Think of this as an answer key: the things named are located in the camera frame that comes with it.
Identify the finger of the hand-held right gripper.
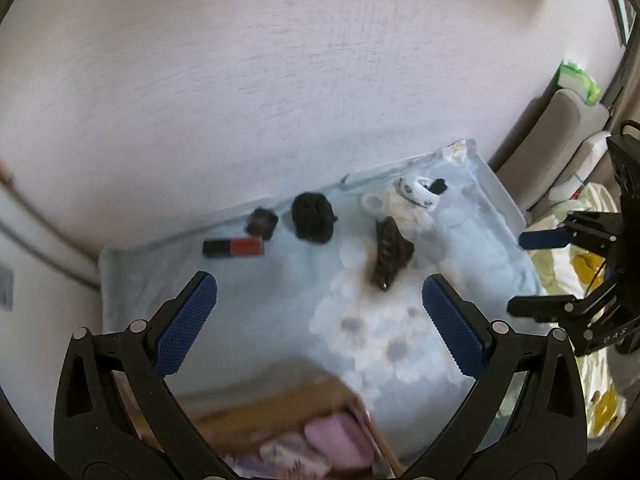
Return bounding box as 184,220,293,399
519,211,623,262
507,277,622,332

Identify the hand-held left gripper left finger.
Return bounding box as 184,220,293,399
54,271,236,480

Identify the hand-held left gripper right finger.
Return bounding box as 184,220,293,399
400,274,587,480

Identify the cardboard box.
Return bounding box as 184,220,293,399
187,374,403,480

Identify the cow print pouch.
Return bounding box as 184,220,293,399
259,434,327,477

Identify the red and black lipstick box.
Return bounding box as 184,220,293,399
202,237,265,260

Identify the yellow green floral blanket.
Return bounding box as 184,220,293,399
529,184,627,438

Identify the light blue floral cloth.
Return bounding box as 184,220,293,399
99,139,547,462

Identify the grey cushion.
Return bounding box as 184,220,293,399
492,88,614,212

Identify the small black sock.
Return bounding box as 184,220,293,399
245,208,279,240

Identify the green tissue pack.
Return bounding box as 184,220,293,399
556,59,602,106

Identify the black flower scrunchie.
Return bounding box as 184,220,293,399
291,192,339,245

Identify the clear white ring holder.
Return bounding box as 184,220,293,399
360,192,386,216

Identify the dark window frame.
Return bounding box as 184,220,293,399
602,0,640,126

